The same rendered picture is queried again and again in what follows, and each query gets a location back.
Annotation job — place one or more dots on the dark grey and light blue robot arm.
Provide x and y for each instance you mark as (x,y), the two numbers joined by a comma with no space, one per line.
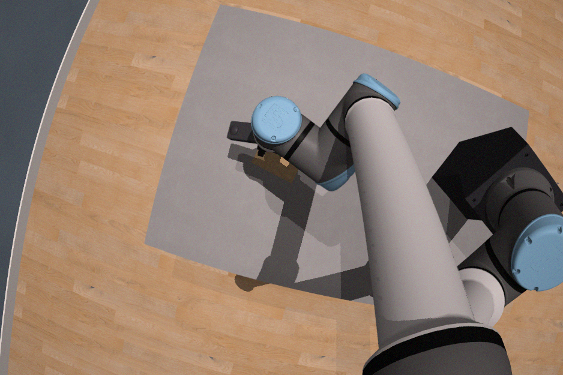
(417,287)

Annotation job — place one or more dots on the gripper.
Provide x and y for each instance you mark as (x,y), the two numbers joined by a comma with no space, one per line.
(261,152)

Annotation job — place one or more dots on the tan mat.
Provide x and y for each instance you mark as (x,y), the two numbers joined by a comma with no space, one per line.
(276,165)

